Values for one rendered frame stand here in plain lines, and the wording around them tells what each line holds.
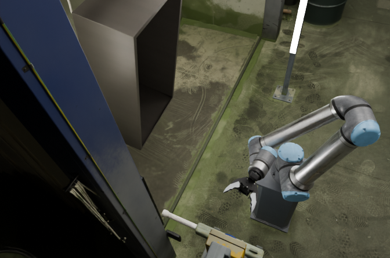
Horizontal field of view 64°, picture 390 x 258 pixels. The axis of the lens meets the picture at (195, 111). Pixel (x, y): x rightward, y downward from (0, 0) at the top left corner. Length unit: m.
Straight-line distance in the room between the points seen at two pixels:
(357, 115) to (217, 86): 2.16
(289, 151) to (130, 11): 1.20
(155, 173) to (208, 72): 1.36
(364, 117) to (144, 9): 1.17
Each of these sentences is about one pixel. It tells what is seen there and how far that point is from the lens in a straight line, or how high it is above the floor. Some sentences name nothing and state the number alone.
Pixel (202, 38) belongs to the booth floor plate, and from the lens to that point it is 4.08.
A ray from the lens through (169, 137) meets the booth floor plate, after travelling 3.09.
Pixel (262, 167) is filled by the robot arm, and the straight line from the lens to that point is 1.59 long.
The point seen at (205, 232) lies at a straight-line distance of 1.49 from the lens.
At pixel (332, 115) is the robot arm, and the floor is 1.35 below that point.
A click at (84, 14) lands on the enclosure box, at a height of 1.69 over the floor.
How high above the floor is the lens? 2.57
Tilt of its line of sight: 51 degrees down
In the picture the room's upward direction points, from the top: 7 degrees counter-clockwise
